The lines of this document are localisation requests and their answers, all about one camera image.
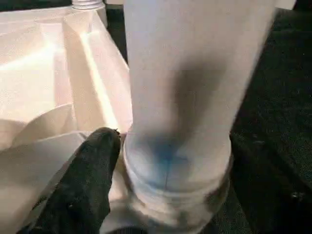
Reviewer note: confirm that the white plastic table top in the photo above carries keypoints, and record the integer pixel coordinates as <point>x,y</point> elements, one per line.
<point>48,73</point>

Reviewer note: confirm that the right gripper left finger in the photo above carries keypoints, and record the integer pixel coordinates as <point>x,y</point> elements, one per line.
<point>78,185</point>

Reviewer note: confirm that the black mat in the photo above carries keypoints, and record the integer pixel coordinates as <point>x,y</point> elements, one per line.
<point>280,85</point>

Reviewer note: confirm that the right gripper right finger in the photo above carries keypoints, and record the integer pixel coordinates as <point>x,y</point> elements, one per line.
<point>273,185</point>

